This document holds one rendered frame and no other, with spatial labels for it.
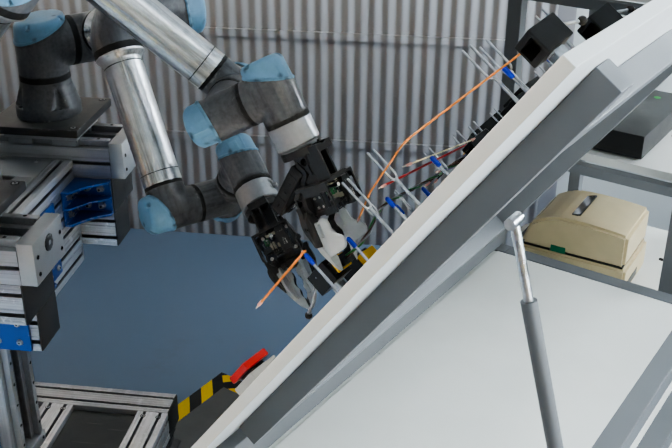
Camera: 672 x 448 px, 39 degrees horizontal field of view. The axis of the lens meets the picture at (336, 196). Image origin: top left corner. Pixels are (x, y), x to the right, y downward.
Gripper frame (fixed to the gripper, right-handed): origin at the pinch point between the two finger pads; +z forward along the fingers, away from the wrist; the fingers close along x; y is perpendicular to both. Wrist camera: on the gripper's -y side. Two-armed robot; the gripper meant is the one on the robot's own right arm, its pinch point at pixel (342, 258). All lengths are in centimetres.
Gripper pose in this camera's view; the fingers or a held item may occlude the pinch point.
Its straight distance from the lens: 160.0
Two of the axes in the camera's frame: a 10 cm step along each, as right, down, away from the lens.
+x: 6.0, -3.8, 7.0
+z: 4.2, 9.0, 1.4
